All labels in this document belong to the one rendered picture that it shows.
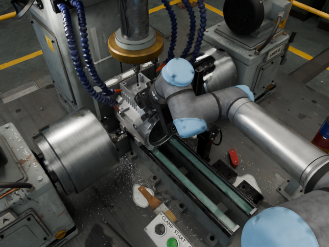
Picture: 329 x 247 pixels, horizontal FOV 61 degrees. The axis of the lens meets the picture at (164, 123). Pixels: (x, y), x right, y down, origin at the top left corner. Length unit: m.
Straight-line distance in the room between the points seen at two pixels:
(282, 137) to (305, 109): 1.03
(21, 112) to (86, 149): 0.76
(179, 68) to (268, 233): 0.43
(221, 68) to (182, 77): 0.51
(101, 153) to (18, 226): 0.30
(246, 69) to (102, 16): 0.61
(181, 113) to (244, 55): 0.61
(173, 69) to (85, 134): 0.37
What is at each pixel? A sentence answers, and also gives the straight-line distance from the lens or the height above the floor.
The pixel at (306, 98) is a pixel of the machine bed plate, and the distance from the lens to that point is 1.70.
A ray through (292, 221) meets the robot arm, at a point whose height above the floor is 1.46.
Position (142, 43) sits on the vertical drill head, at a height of 1.35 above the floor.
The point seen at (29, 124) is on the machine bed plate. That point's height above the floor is 0.80.
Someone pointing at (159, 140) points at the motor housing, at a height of 0.94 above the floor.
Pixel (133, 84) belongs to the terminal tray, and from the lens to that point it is 1.12.
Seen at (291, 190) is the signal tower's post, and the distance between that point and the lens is 1.24.
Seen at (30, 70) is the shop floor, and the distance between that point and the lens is 3.31.
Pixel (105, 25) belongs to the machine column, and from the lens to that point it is 1.11.
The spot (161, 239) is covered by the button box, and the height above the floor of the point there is 1.06.
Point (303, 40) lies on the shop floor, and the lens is 3.90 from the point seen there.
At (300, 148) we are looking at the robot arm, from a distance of 0.59.
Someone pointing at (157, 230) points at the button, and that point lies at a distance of 0.81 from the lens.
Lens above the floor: 1.83
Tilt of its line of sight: 48 degrees down
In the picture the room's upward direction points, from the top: 1 degrees clockwise
